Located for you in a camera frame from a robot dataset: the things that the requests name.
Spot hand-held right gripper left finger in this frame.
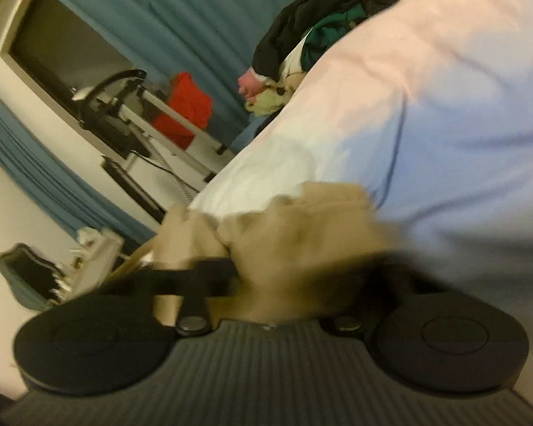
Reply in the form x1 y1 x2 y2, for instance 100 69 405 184
97 256 239 337

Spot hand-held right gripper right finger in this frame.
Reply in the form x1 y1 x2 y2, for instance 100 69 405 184
320 251 454 334

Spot tan printed t-shirt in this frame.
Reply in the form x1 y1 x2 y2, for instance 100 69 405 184
152 181 401 326

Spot white vanity desk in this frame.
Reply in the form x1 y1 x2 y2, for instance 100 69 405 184
49 227 155 305

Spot pastel tie-dye blanket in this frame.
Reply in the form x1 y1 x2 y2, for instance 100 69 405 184
189 0 533 409

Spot red cloth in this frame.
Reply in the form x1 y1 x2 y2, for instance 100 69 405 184
153 72 214 151

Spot wavy black-framed mirror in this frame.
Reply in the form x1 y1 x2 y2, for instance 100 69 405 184
0 242 66 312

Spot pale yellow cloth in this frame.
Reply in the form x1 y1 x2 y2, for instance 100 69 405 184
244 85 290 119

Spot narrow blue curtain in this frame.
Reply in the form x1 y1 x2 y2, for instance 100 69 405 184
0 83 157 244

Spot pink cloth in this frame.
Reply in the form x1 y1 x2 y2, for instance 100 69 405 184
237 67 268 99

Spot green garment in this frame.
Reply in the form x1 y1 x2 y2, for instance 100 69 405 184
301 4 370 72

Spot wide blue curtain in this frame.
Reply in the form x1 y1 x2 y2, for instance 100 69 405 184
27 0 376 154

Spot black jacket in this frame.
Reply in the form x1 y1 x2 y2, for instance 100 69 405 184
252 0 403 81

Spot dark window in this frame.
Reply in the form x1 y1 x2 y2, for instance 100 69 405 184
8 0 131 118

